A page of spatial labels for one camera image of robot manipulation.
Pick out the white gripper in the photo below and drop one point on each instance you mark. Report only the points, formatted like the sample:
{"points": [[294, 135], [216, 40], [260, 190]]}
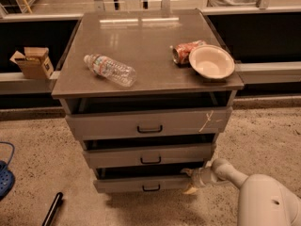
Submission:
{"points": [[197, 178]]}

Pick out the grey bottom drawer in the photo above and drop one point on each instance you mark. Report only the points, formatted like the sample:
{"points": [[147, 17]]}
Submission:
{"points": [[142, 184]]}

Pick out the grey drawer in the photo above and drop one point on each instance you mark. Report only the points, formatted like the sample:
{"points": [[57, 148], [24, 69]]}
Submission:
{"points": [[142, 184], [153, 123], [146, 156]]}

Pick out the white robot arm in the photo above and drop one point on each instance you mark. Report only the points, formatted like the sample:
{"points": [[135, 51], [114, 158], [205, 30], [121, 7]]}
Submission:
{"points": [[262, 201]]}

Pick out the grey middle drawer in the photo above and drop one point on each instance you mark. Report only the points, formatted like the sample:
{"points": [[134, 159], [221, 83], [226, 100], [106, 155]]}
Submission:
{"points": [[146, 156]]}

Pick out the grey top drawer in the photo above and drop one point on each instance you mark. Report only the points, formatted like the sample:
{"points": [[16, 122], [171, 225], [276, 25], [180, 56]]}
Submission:
{"points": [[153, 123]]}

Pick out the grey drawer cabinet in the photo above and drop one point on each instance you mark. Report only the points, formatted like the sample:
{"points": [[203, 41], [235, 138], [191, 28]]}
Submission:
{"points": [[142, 40]]}

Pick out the open cardboard box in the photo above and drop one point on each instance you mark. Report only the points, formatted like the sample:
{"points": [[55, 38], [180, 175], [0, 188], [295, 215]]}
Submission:
{"points": [[34, 62]]}

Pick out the white paper bowl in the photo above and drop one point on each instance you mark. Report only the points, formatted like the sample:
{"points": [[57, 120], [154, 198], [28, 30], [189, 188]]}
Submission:
{"points": [[211, 62]]}

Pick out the clear plastic water bottle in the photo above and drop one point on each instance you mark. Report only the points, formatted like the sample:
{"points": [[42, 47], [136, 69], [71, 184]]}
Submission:
{"points": [[111, 69]]}

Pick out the crushed red soda can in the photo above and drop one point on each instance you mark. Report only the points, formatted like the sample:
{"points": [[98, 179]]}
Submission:
{"points": [[181, 52]]}

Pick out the blue foot pedal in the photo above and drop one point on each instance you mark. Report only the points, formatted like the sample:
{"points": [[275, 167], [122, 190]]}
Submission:
{"points": [[7, 180]]}

